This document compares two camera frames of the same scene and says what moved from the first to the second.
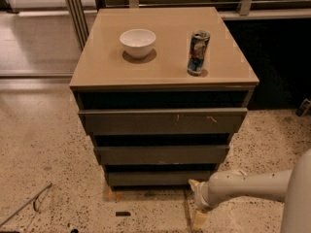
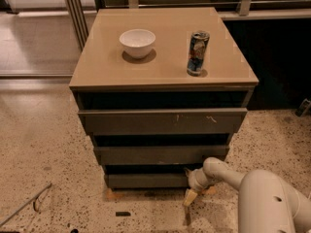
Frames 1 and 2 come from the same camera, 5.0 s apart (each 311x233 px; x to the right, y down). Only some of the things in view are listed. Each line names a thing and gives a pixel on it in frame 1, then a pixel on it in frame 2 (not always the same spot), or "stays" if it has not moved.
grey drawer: x=155 y=178 stays
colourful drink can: x=198 y=52 stays
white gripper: x=199 y=195 -> x=195 y=181
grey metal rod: x=26 y=204 stays
